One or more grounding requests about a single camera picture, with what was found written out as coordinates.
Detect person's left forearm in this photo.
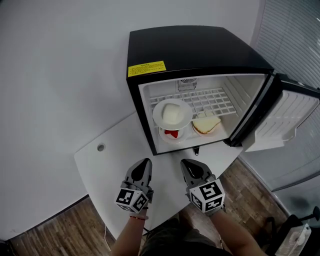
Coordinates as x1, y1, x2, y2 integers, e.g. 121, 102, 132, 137
113, 217, 147, 256

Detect white fridge fan vent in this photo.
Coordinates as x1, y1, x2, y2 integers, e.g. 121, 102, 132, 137
176, 77, 199, 93

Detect white fridge shelf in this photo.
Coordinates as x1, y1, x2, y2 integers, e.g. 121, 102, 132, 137
149, 87, 237, 117

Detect white mesh desk fan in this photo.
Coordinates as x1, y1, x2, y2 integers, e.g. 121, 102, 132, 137
274, 223, 312, 256

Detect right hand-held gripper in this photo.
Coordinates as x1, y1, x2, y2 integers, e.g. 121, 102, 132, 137
180, 159, 225, 216

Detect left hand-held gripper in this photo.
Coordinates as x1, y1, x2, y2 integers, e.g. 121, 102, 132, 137
115, 158, 155, 214

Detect yellow warning label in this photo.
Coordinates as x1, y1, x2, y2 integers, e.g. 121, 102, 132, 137
127, 60, 167, 78

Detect black mini fridge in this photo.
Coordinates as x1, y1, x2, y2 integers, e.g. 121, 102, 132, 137
125, 25, 320, 156

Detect black office chair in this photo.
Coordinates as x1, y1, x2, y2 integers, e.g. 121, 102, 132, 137
264, 206, 320, 256

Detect person's right forearm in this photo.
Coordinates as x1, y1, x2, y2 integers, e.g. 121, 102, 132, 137
211, 211, 266, 256

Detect thin white cable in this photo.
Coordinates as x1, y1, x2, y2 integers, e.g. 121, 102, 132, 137
104, 224, 112, 252

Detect grey window blinds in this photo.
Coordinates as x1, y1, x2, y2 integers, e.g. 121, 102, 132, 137
237, 0, 320, 192

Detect white bread sandwich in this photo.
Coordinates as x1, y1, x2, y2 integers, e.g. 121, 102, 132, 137
191, 111, 222, 136

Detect person's camouflage shorts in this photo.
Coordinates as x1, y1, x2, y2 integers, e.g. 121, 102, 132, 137
139, 217, 221, 256

